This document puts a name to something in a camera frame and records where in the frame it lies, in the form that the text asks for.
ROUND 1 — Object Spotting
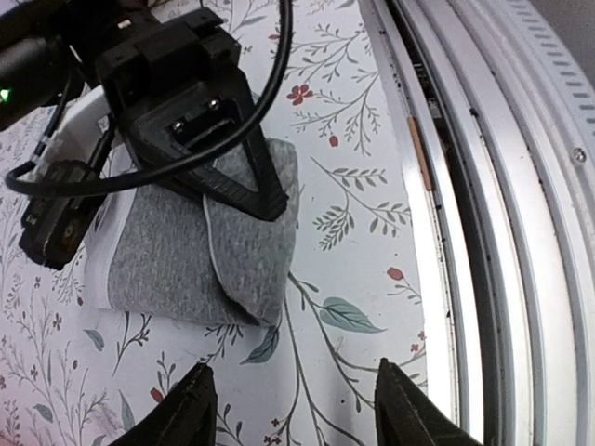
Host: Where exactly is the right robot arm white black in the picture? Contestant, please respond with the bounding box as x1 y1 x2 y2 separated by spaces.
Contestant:
1 1 293 221

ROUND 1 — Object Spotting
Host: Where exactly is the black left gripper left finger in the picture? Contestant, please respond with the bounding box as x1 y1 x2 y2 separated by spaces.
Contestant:
112 363 218 446

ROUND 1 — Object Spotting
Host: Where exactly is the grey boxer underwear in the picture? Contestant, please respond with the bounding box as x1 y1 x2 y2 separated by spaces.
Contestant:
83 138 299 327

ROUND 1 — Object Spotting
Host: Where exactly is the floral tablecloth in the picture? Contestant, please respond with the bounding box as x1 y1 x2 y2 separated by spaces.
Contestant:
0 0 447 446

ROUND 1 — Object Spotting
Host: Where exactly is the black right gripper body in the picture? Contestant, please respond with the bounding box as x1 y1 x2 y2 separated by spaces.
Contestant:
95 7 243 131

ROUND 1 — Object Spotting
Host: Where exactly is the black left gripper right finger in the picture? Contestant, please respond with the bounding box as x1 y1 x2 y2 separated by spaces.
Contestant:
375 358 480 446

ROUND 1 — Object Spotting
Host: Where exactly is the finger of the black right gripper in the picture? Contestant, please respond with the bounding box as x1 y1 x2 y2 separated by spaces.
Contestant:
125 69 289 222

